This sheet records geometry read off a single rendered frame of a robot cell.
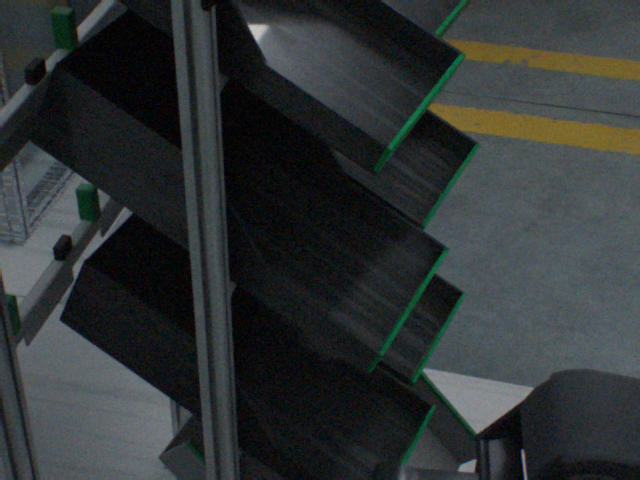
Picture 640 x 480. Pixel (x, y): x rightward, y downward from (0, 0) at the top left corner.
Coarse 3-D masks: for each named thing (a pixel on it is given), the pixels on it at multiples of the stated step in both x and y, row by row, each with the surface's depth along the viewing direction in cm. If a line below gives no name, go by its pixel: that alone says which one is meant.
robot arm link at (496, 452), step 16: (512, 416) 63; (480, 432) 65; (496, 432) 64; (512, 432) 64; (480, 448) 64; (496, 448) 63; (512, 448) 63; (384, 464) 63; (400, 464) 63; (480, 464) 63; (496, 464) 62; (512, 464) 62
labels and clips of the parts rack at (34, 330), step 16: (208, 0) 67; (64, 16) 91; (64, 32) 92; (64, 48) 93; (32, 64) 88; (32, 80) 88; (32, 112) 90; (32, 128) 91; (16, 144) 89; (0, 160) 87; (80, 192) 101; (96, 192) 101; (80, 208) 102; (96, 208) 102; (112, 224) 109; (64, 240) 98; (64, 256) 98; (64, 288) 101; (16, 304) 90; (48, 304) 99; (16, 320) 90; (32, 336) 97
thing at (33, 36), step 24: (0, 0) 160; (24, 0) 166; (48, 0) 173; (0, 24) 161; (24, 24) 167; (48, 24) 175; (0, 48) 162; (24, 48) 169; (48, 48) 176; (24, 72) 170; (24, 168) 174; (48, 168) 182
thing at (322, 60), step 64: (128, 0) 73; (256, 0) 78; (320, 0) 81; (384, 0) 81; (256, 64) 71; (320, 64) 77; (384, 64) 80; (448, 64) 81; (320, 128) 72; (384, 128) 75
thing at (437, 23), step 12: (396, 0) 87; (408, 0) 88; (420, 0) 88; (432, 0) 89; (444, 0) 90; (456, 0) 90; (468, 0) 87; (408, 12) 87; (420, 12) 87; (432, 12) 88; (444, 12) 89; (456, 12) 85; (432, 24) 87; (444, 24) 84
